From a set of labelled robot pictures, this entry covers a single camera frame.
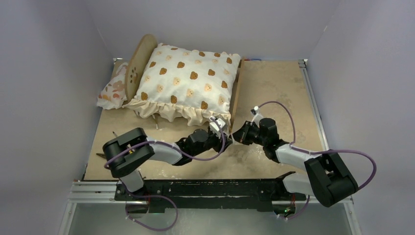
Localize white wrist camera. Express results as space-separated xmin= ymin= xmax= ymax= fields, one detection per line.
xmin=209 ymin=116 xmax=227 ymax=133
xmin=251 ymin=106 xmax=264 ymax=127

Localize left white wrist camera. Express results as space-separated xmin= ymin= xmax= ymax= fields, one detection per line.
xmin=209 ymin=116 xmax=227 ymax=133

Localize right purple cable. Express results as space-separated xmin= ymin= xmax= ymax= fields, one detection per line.
xmin=254 ymin=101 xmax=377 ymax=221

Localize bear print white cushion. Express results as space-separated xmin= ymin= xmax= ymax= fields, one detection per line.
xmin=123 ymin=43 xmax=242 ymax=145

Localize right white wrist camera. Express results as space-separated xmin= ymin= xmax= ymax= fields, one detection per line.
xmin=251 ymin=106 xmax=264 ymax=127

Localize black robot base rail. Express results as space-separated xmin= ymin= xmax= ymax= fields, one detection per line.
xmin=115 ymin=177 xmax=306 ymax=213

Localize yellow handled pliers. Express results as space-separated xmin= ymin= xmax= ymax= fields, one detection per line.
xmin=96 ymin=153 xmax=106 ymax=159

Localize aluminium table frame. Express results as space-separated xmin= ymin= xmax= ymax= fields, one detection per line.
xmin=58 ymin=58 xmax=362 ymax=235

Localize purple cable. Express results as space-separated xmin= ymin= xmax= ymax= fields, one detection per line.
xmin=254 ymin=101 xmax=377 ymax=221
xmin=103 ymin=117 xmax=227 ymax=232

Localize floral print small pillow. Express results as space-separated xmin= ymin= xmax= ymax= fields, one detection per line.
xmin=96 ymin=60 xmax=128 ymax=110

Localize wooden pet bed frame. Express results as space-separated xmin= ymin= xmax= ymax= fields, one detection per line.
xmin=124 ymin=33 xmax=245 ymax=134

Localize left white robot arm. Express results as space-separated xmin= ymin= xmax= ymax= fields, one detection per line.
xmin=102 ymin=128 xmax=232 ymax=192

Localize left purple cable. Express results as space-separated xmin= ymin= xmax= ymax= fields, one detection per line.
xmin=103 ymin=117 xmax=227 ymax=232

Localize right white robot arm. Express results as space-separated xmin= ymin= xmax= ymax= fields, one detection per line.
xmin=233 ymin=118 xmax=359 ymax=207

